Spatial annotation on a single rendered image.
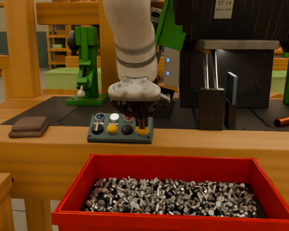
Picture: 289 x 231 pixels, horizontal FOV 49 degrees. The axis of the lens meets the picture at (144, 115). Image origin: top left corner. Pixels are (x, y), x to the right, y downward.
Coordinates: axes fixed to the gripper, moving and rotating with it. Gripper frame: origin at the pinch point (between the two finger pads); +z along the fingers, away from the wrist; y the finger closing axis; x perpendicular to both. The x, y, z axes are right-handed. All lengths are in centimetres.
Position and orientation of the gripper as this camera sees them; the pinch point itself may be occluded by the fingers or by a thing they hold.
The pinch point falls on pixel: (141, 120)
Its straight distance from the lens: 70.3
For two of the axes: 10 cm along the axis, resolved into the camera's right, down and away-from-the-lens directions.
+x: -0.7, 7.6, -6.5
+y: -10.0, -0.2, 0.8
